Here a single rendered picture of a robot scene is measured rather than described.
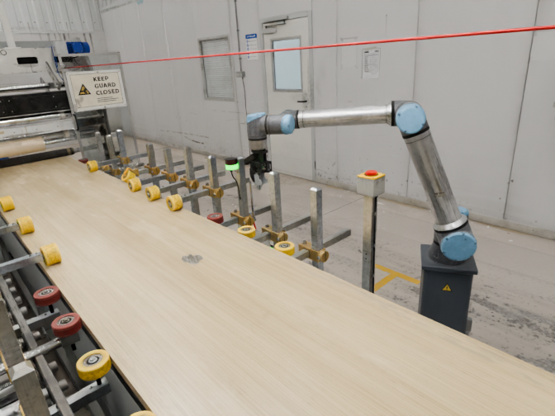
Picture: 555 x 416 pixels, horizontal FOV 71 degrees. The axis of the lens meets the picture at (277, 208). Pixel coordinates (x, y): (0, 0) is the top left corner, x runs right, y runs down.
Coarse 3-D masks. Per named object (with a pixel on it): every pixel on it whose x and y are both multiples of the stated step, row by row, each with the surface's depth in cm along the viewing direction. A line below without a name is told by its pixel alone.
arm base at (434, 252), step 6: (432, 246) 202; (438, 246) 197; (432, 252) 200; (438, 252) 197; (432, 258) 200; (438, 258) 197; (444, 258) 195; (444, 264) 195; (450, 264) 194; (456, 264) 194
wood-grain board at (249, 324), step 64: (0, 192) 255; (64, 192) 246; (128, 192) 238; (64, 256) 162; (128, 256) 158; (256, 256) 152; (128, 320) 118; (192, 320) 116; (256, 320) 114; (320, 320) 113; (384, 320) 111; (128, 384) 97; (192, 384) 93; (256, 384) 92; (320, 384) 91; (384, 384) 90; (448, 384) 89; (512, 384) 88
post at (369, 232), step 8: (368, 200) 136; (376, 200) 136; (368, 208) 138; (376, 208) 137; (368, 216) 139; (376, 216) 140; (368, 224) 140; (376, 224) 141; (368, 232) 141; (376, 232) 142; (368, 240) 142; (368, 248) 143; (368, 256) 144; (368, 264) 145; (368, 272) 146; (368, 280) 147; (368, 288) 148
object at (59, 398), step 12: (0, 276) 162; (12, 300) 143; (12, 312) 137; (24, 324) 129; (24, 336) 124; (36, 360) 113; (48, 372) 108; (48, 384) 104; (12, 396) 117; (60, 396) 100; (0, 408) 113; (60, 408) 96
